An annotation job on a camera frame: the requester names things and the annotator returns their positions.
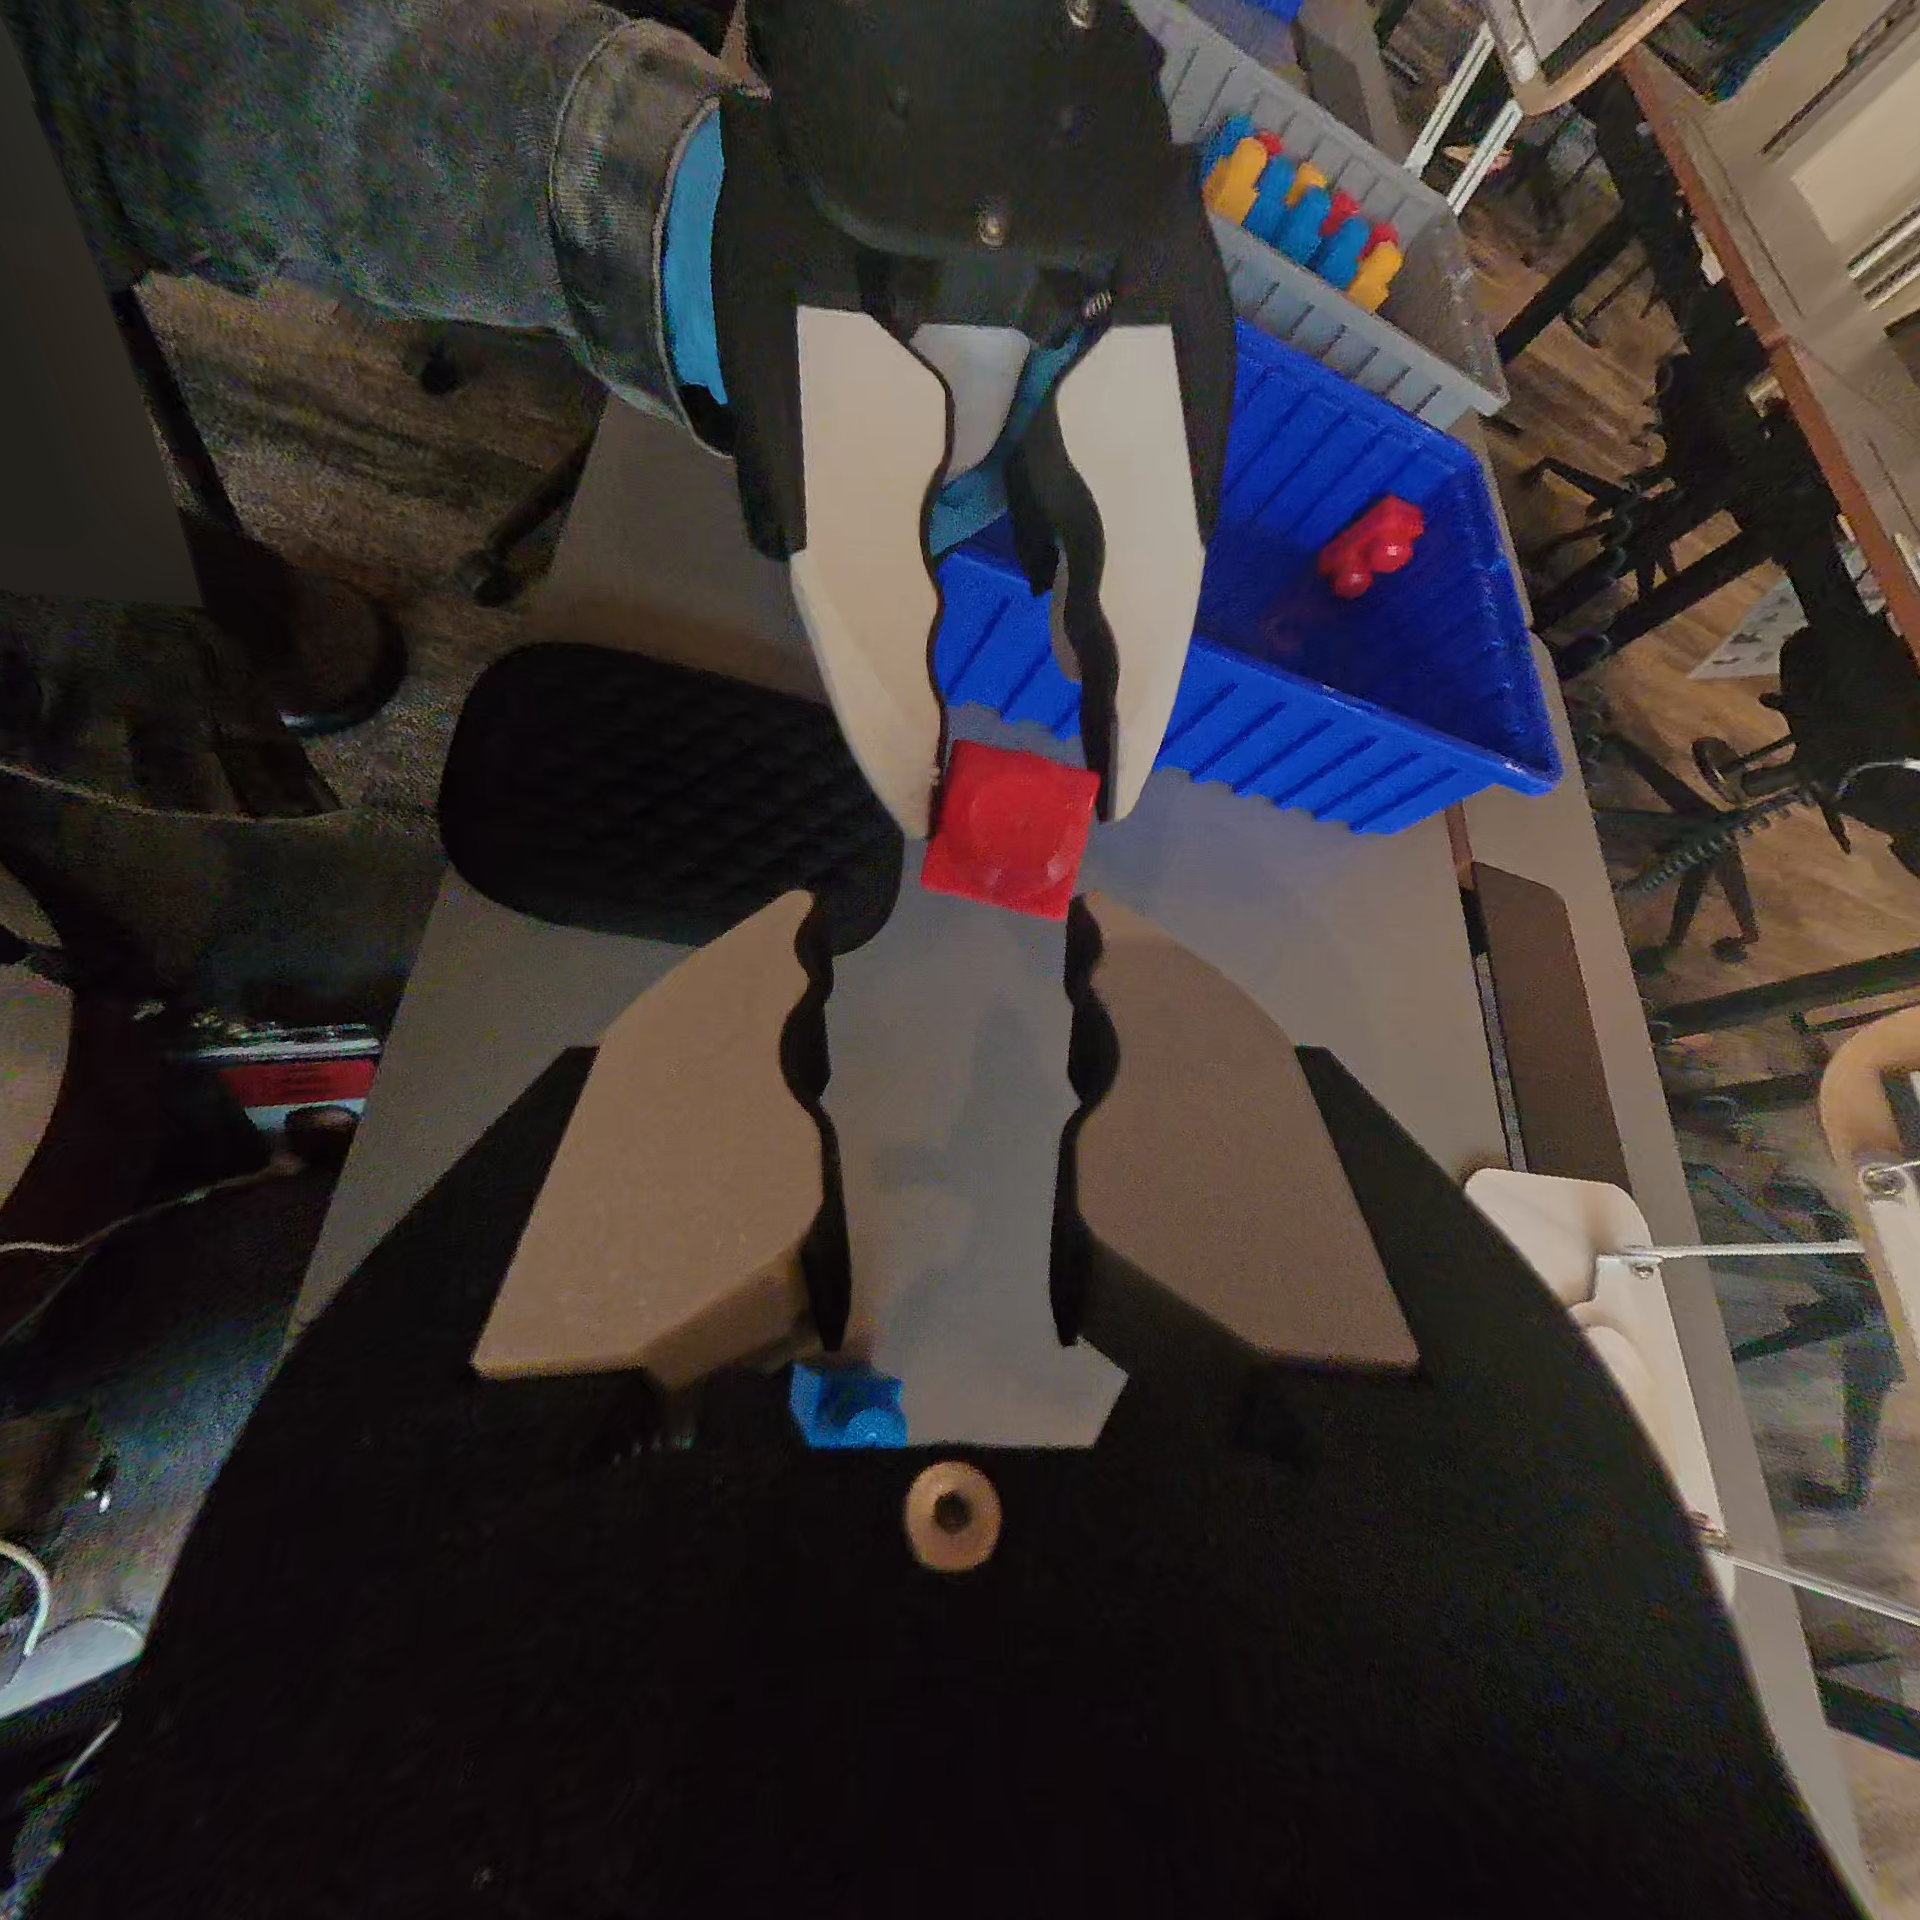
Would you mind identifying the black textured wrist rest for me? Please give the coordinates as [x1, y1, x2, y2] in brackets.
[437, 639, 902, 956]

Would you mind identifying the person's leg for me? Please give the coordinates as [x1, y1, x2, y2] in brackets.
[0, 572, 423, 1038]

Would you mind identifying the blue plastic bin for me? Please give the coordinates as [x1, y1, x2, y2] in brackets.
[925, 315, 1568, 840]

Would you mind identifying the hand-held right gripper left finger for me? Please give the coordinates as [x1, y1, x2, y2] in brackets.
[476, 891, 856, 1387]

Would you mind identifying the black office chair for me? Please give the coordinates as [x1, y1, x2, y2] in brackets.
[1544, 286, 1802, 693]

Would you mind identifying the wooden office desk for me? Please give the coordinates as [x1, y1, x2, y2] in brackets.
[1620, 61, 1920, 646]

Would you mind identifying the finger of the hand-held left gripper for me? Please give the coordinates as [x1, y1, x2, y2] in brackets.
[787, 286, 991, 840]
[1021, 286, 1216, 827]

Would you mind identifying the row of colourful toy blocks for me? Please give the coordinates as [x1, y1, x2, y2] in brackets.
[1200, 115, 1406, 313]

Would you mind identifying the grey plastic bin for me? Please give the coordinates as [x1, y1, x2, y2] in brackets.
[1127, 0, 1508, 436]

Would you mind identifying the blue building block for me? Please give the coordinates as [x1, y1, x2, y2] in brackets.
[787, 1357, 908, 1452]

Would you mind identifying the person's left forearm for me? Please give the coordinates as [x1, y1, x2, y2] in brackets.
[91, 0, 736, 453]

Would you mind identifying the red two-stud building block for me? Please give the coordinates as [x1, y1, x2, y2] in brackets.
[1315, 495, 1430, 600]

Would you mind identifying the person's left hand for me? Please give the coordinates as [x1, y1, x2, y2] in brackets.
[660, 104, 743, 422]

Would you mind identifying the dark desk cable cover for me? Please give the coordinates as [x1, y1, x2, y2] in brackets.
[1472, 863, 1623, 1187]

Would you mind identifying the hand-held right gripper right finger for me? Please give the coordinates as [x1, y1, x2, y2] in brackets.
[1052, 891, 1426, 1383]

